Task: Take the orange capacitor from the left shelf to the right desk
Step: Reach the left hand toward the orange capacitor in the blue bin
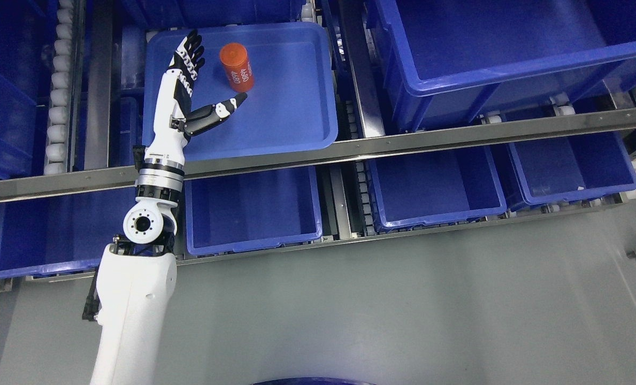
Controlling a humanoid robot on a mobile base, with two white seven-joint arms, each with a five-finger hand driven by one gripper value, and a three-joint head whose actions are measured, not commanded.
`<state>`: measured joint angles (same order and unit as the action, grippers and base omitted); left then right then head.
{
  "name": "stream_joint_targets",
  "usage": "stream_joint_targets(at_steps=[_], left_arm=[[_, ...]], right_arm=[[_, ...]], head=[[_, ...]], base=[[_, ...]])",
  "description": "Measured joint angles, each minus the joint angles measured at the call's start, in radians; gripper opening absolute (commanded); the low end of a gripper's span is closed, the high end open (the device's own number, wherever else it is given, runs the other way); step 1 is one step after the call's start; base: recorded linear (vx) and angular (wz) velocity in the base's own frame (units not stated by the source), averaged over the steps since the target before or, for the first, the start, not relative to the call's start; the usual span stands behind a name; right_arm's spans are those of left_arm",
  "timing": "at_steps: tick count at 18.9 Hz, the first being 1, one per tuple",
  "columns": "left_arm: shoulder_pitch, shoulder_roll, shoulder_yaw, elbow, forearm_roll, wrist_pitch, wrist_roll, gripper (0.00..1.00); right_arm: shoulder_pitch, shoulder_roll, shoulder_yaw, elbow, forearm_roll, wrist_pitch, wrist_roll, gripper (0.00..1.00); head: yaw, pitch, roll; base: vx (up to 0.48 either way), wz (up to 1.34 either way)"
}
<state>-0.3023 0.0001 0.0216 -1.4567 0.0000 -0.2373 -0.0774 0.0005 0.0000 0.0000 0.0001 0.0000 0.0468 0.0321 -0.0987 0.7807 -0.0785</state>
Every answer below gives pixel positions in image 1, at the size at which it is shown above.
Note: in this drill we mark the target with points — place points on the blue bin lower middle left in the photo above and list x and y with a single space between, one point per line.
253 211

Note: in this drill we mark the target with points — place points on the blue bin lower middle right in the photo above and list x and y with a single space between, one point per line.
434 188

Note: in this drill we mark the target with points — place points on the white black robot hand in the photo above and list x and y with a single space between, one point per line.
175 121

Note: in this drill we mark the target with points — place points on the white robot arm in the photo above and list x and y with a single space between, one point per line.
137 274

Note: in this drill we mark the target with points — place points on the shallow blue plastic tray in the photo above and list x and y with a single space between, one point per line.
290 107

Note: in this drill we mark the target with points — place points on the large blue bin top right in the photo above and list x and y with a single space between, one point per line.
446 63

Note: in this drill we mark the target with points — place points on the steel shelf front rail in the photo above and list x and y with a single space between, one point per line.
338 152

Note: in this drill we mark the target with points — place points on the blue bin upper far left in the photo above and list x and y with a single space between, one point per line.
25 67

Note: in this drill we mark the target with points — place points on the white roller conveyor track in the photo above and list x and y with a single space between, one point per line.
58 134

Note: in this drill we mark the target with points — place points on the blue bin lower far left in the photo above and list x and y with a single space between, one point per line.
60 234

